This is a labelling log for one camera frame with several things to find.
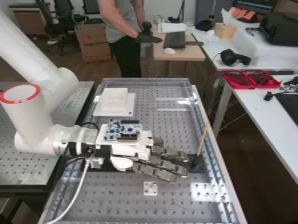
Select black headset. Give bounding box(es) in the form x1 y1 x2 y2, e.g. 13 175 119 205
219 48 252 67

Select person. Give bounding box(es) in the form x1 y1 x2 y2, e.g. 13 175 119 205
97 0 163 79

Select black office chair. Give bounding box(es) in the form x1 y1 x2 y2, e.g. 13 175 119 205
34 0 82 56

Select small black device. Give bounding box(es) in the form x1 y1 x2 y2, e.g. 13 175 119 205
263 90 275 102

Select thin stick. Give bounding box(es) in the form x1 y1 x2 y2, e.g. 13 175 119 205
194 119 212 164

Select black bag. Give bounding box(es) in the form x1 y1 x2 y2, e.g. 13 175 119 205
258 13 298 47

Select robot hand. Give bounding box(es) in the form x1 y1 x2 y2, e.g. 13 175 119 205
93 122 191 184

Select red tray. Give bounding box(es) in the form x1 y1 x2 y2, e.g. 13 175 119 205
246 69 282 89
220 70 258 90

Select clear box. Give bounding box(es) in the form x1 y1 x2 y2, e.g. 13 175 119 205
39 77 248 224

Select white cable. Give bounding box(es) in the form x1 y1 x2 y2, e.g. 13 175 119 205
43 157 106 224

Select wooden cabinet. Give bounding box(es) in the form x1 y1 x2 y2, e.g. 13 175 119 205
8 3 47 36

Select cardboard box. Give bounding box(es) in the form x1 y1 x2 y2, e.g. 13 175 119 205
73 22 113 63

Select black cable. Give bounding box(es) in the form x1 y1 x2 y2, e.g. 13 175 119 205
79 121 101 131

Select white desk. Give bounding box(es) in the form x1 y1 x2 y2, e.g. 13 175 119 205
211 73 298 183
190 27 298 73

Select wooden desk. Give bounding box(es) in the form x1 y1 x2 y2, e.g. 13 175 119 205
151 31 207 79

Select small white box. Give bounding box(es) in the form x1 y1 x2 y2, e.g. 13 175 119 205
91 87 137 118

